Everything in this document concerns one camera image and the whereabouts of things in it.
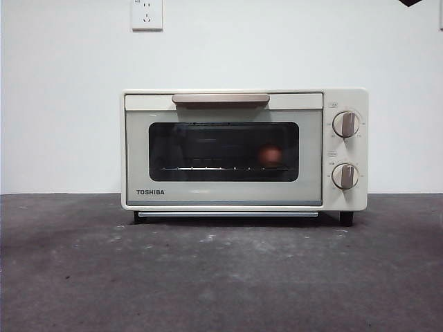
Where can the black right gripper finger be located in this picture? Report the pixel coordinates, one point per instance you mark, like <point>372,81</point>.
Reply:
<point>410,2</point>

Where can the brown egg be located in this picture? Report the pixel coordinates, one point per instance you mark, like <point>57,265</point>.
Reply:
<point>270,154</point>

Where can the cream temperature knob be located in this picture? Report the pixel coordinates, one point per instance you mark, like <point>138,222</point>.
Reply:
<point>345,124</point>

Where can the cream timer knob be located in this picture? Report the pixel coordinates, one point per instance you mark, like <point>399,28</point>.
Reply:
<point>344,176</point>

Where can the cream Toshiba toaster oven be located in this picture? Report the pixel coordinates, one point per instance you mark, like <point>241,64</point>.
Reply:
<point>344,202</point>

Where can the silver crumb tray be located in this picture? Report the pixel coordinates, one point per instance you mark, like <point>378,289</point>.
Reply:
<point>228,214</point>

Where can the white wall socket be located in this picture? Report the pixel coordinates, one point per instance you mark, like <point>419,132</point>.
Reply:
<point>147,17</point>

